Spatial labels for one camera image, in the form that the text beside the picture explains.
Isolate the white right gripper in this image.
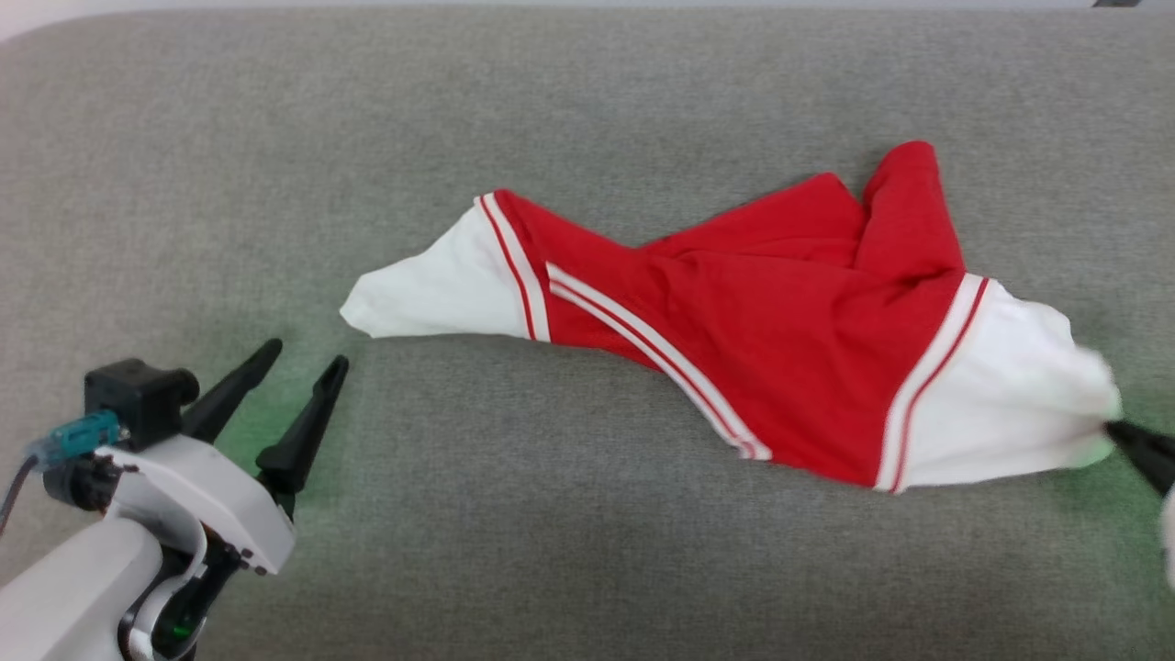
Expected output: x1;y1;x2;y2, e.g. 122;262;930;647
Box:
1106;420;1175;588

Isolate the red and white jersey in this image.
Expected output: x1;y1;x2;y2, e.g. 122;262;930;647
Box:
340;140;1123;495

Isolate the thin black cable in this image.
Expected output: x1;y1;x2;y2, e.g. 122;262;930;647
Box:
0;456;42;538

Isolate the teal cable connector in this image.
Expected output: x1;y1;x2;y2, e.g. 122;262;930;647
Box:
26;410;122;471

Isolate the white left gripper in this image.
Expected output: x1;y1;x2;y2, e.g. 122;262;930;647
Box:
41;339;351;661

